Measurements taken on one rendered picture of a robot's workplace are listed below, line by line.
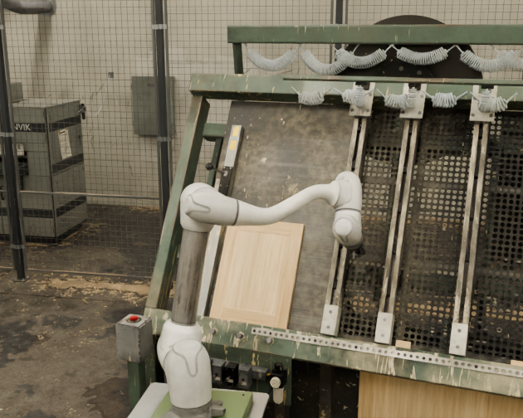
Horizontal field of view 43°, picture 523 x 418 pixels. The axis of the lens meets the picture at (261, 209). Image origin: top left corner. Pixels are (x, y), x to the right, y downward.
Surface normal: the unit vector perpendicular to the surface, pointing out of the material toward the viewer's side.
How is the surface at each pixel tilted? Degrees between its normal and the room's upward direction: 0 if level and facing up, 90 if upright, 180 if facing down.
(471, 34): 90
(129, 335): 90
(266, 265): 59
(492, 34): 90
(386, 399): 90
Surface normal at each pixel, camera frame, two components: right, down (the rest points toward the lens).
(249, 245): -0.30, -0.29
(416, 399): -0.35, 0.24
